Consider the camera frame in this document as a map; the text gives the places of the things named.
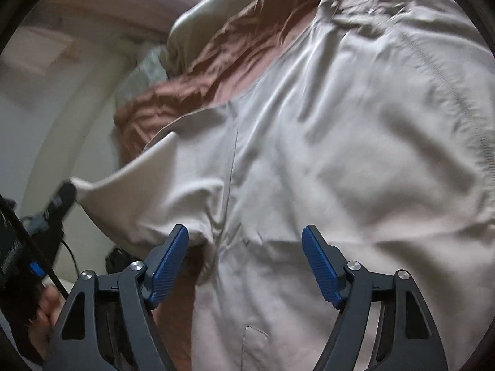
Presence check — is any black cable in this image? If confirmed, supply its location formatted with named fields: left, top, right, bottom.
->
left=60, top=239, right=81, bottom=277

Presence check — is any beige large garment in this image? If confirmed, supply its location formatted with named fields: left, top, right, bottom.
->
left=75, top=0, right=494, bottom=370

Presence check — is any person's left hand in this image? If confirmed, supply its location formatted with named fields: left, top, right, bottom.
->
left=28, top=285, right=65, bottom=358

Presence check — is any olive beige duvet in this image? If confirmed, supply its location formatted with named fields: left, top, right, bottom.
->
left=160, top=0, right=311, bottom=81

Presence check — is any rust brown bedspread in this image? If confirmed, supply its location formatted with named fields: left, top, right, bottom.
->
left=112, top=0, right=442, bottom=371

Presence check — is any grey green pillow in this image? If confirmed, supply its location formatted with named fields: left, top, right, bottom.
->
left=115, top=42, right=168, bottom=107

